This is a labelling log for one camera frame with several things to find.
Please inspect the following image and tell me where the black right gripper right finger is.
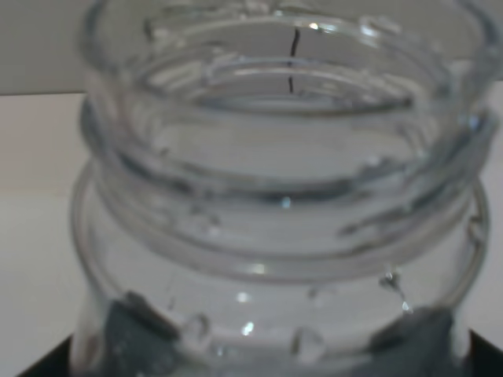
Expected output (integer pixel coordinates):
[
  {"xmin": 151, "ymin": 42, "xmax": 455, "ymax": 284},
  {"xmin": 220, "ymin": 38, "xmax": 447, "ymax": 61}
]
[{"xmin": 365, "ymin": 308, "xmax": 502, "ymax": 376}]

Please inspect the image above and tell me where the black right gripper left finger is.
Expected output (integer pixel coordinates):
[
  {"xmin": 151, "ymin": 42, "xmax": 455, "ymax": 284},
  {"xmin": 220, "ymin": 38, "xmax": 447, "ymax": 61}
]
[{"xmin": 20, "ymin": 295, "xmax": 181, "ymax": 376}]

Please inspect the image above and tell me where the clear plastic water bottle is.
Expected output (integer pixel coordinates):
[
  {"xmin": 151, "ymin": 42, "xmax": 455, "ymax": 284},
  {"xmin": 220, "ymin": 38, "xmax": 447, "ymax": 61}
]
[{"xmin": 71, "ymin": 1, "xmax": 502, "ymax": 376}]

